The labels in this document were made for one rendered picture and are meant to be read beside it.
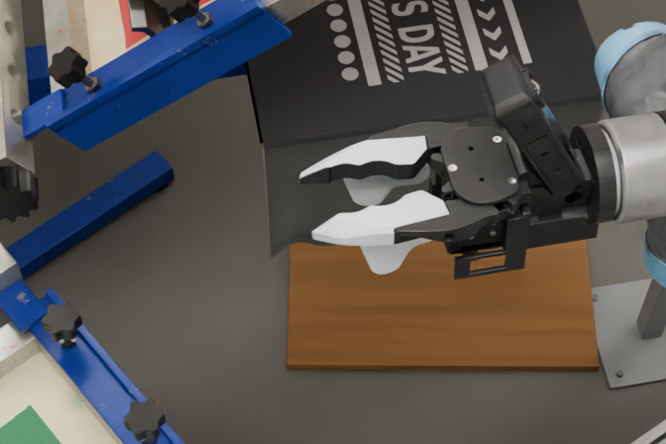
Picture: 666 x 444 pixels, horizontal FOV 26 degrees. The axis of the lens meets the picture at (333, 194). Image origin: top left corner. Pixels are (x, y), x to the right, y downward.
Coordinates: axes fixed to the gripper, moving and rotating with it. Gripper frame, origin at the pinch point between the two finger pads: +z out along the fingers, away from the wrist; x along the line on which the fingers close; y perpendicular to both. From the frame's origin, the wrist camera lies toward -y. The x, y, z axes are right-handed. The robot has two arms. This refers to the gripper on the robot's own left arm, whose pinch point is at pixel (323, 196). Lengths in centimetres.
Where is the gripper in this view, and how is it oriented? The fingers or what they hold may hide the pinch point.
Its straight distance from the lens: 99.1
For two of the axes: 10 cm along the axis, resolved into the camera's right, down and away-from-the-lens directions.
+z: -9.8, 1.5, -1.0
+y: 0.3, 6.6, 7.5
